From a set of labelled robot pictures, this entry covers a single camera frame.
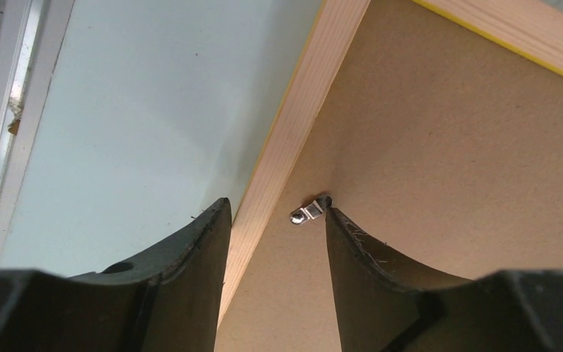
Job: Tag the left aluminium corner post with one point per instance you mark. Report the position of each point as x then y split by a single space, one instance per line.
31 38

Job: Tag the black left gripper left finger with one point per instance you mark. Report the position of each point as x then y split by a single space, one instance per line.
165 298

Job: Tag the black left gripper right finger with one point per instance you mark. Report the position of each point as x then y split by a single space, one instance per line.
387 301

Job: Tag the brown cardboard backing board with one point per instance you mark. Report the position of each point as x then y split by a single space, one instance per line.
433 139

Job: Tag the orange wooden picture frame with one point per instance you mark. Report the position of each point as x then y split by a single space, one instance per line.
531 29

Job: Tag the small metal retaining clip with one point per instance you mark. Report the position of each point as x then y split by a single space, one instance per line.
312 210

